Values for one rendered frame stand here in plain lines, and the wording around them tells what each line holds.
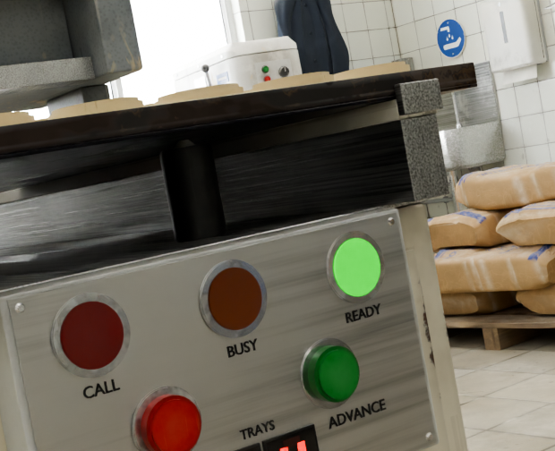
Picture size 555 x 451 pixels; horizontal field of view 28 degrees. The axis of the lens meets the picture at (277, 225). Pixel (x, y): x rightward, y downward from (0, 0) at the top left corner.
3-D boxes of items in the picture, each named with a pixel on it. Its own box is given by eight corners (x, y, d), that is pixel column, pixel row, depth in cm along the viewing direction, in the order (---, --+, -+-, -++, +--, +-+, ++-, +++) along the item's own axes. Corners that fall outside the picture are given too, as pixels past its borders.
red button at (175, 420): (139, 462, 54) (128, 402, 54) (192, 444, 55) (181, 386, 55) (154, 466, 52) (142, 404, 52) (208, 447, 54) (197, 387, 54)
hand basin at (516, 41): (576, 217, 524) (537, -11, 518) (522, 232, 502) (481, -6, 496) (431, 230, 605) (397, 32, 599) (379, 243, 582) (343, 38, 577)
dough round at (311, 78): (312, 112, 68) (306, 80, 68) (354, 101, 64) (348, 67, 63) (240, 123, 66) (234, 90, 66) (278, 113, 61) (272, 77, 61)
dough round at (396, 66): (333, 110, 71) (328, 79, 70) (411, 96, 70) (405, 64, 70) (334, 106, 66) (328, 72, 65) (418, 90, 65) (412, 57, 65)
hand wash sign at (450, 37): (469, 54, 559) (463, 14, 558) (467, 54, 559) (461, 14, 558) (441, 61, 576) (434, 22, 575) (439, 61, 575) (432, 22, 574)
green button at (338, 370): (304, 406, 59) (294, 352, 59) (348, 392, 61) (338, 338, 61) (321, 409, 58) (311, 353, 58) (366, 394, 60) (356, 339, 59)
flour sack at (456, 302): (478, 320, 450) (472, 284, 449) (405, 320, 483) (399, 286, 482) (584, 284, 494) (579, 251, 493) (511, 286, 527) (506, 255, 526)
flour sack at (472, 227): (475, 253, 448) (468, 212, 447) (405, 258, 481) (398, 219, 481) (587, 222, 489) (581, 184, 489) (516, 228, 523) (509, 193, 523)
